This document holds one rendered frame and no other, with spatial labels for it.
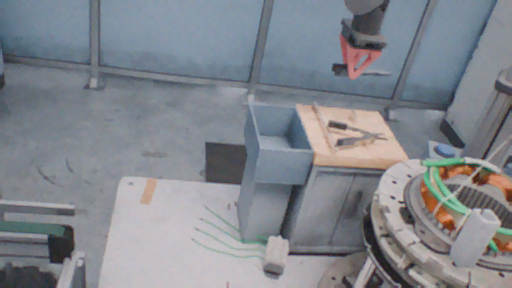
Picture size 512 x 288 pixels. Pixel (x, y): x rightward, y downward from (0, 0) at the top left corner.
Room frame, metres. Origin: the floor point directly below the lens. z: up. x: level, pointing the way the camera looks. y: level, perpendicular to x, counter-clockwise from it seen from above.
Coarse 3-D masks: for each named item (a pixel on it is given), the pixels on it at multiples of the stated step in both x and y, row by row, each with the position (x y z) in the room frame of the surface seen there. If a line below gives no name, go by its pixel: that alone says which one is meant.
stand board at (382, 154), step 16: (304, 112) 0.93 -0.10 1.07; (336, 112) 0.96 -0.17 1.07; (368, 112) 0.99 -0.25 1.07; (320, 128) 0.87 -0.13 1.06; (368, 128) 0.92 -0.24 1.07; (384, 128) 0.93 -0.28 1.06; (320, 144) 0.81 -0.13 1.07; (384, 144) 0.86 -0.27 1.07; (320, 160) 0.77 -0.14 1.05; (336, 160) 0.78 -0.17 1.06; (352, 160) 0.79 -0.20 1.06; (368, 160) 0.80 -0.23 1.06; (384, 160) 0.81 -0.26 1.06; (400, 160) 0.82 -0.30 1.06
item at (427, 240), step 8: (416, 176) 0.72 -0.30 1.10; (408, 184) 0.69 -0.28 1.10; (408, 200) 0.64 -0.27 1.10; (416, 216) 0.60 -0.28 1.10; (416, 224) 0.58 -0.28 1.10; (416, 232) 0.57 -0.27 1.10; (424, 232) 0.57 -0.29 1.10; (424, 240) 0.55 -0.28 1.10; (432, 240) 0.56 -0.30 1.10; (440, 240) 0.56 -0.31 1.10; (432, 248) 0.54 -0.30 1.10; (440, 248) 0.54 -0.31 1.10; (448, 248) 0.54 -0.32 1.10; (480, 264) 0.53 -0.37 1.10; (488, 264) 0.53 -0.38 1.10
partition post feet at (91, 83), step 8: (88, 80) 2.66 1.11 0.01; (96, 80) 2.61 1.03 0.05; (104, 80) 2.70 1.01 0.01; (88, 88) 2.57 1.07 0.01; (96, 88) 2.58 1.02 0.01; (240, 96) 2.87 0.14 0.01; (248, 96) 2.81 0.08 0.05; (256, 96) 2.91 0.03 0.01; (248, 104) 2.78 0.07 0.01; (384, 112) 3.08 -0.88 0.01; (392, 112) 3.02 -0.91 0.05; (384, 120) 2.98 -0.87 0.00; (392, 120) 2.99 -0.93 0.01
